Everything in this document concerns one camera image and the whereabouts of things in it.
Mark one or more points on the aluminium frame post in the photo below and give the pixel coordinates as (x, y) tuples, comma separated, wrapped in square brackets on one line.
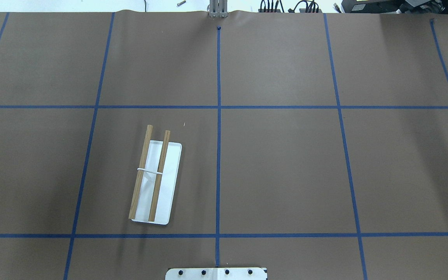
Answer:
[(218, 9)]

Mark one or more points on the black monitor stand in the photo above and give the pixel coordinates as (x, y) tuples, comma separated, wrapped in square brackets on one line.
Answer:
[(395, 6)]

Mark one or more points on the black usb hub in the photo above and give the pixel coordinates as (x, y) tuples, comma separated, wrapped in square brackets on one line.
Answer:
[(271, 6), (311, 7)]

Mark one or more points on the white wooden towel rack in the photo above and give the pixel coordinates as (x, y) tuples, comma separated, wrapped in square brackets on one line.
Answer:
[(156, 178)]

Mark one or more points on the black usb hub left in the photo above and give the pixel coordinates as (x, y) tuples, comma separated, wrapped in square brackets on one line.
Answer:
[(271, 6)]

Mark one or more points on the black usb hub right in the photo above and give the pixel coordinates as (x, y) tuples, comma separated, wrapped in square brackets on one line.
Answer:
[(311, 7)]

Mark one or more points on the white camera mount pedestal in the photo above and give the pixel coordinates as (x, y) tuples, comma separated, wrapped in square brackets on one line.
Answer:
[(239, 273)]

